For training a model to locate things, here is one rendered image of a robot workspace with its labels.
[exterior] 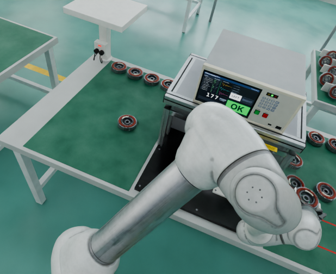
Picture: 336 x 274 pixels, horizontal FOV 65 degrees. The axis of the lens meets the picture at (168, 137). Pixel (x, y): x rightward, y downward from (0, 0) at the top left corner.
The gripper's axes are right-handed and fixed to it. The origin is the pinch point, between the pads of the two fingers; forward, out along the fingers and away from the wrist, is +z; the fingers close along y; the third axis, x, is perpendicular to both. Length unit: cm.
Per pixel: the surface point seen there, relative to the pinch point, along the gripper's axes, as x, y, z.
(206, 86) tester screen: 23, -62, -20
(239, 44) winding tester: 45, -64, 0
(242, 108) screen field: 22, -45, -13
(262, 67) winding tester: 41, -48, -8
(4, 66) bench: -33, -192, -23
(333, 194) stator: 2.0, 14.3, 30.1
